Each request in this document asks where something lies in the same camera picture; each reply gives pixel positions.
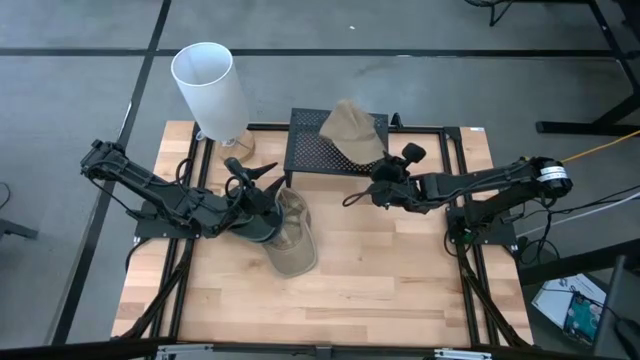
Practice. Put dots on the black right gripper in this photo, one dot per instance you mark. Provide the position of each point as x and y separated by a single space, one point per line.
395 192

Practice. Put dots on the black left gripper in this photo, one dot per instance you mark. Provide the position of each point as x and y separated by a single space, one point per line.
250 202

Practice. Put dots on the dark green cap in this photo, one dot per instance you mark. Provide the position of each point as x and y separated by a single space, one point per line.
257 232

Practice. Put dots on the beige cap with white label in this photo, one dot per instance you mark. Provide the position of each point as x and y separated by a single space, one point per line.
295 250

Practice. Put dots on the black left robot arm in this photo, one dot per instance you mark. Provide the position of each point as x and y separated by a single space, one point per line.
150 182

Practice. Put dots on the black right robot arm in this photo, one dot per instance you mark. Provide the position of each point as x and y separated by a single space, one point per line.
490 180

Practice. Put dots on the black perforated metal stand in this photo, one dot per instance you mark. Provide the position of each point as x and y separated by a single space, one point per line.
310 150

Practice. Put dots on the white shade wooden base lamp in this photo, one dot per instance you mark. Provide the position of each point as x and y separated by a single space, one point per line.
210 90

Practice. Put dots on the white paper sheet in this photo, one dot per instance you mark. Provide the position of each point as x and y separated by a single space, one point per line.
552 300

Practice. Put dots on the black chair base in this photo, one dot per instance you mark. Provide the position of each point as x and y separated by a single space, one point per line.
495 14

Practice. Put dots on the green circuit board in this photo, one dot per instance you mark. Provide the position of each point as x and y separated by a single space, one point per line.
582 318

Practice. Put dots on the black desk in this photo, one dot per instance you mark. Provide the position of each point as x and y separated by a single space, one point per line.
620 300

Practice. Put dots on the grey chair leg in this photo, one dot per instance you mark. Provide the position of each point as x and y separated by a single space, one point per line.
17 230

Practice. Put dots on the black aluminium rig frame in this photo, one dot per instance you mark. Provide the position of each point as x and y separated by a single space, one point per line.
455 165

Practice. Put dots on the black desk leg frame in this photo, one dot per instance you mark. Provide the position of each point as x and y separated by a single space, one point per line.
575 127

